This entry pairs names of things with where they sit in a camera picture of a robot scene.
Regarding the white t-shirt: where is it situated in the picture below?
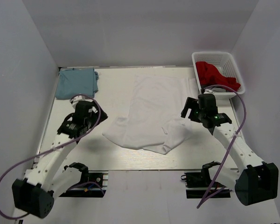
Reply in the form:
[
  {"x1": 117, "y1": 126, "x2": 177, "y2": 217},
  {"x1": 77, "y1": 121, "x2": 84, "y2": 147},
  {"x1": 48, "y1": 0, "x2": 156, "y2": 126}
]
[{"x1": 103, "y1": 76, "x2": 198, "y2": 154}]

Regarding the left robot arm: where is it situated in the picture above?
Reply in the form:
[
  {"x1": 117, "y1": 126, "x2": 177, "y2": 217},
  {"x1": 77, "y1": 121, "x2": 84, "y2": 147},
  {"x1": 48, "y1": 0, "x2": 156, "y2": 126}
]
[{"x1": 12, "y1": 99, "x2": 108, "y2": 218}]

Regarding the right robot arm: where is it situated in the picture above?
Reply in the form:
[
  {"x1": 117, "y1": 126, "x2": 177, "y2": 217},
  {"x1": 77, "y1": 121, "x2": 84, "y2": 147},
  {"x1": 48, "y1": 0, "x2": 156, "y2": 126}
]
[{"x1": 181, "y1": 94, "x2": 279, "y2": 206}]

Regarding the red t-shirt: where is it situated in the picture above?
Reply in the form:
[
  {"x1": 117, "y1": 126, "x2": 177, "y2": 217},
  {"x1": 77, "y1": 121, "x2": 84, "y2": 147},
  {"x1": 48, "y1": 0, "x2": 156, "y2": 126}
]
[{"x1": 196, "y1": 62, "x2": 241, "y2": 91}]

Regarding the folded light blue t-shirt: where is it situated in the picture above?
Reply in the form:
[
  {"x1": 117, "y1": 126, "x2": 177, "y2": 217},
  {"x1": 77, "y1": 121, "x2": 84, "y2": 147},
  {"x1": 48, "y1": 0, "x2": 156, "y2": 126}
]
[{"x1": 55, "y1": 68, "x2": 98, "y2": 100}]

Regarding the white plastic basket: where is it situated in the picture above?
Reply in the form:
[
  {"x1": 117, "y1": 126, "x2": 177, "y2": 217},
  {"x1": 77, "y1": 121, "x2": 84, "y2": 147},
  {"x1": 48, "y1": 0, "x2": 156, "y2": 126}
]
[{"x1": 192, "y1": 51, "x2": 245, "y2": 95}]

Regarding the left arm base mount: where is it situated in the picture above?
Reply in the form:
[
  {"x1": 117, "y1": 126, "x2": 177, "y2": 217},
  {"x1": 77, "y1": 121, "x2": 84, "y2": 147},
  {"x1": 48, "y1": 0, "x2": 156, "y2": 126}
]
[{"x1": 60, "y1": 162, "x2": 108, "y2": 198}]

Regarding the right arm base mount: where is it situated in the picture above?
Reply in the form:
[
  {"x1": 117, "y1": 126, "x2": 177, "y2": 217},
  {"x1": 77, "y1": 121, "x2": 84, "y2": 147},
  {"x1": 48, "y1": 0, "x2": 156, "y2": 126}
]
[{"x1": 181, "y1": 161, "x2": 231, "y2": 199}]

